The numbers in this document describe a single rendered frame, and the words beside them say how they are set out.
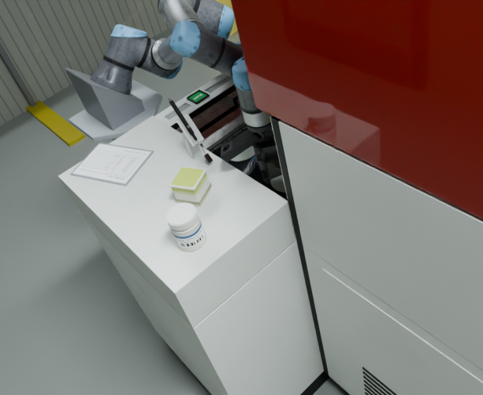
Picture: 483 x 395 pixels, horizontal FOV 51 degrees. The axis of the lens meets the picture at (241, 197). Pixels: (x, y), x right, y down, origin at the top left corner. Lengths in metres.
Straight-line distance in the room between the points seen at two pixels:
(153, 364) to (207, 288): 1.07
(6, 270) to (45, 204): 0.48
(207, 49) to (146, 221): 0.45
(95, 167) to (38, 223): 1.58
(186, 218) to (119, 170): 0.42
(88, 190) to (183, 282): 0.48
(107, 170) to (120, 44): 0.57
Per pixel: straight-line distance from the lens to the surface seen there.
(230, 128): 1.64
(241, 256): 1.20
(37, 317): 2.64
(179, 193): 1.27
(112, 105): 1.91
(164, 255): 1.20
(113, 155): 1.56
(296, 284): 1.45
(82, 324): 2.48
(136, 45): 1.93
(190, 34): 1.19
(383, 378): 1.55
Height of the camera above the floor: 1.83
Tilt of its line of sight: 43 degrees down
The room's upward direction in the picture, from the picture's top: 17 degrees counter-clockwise
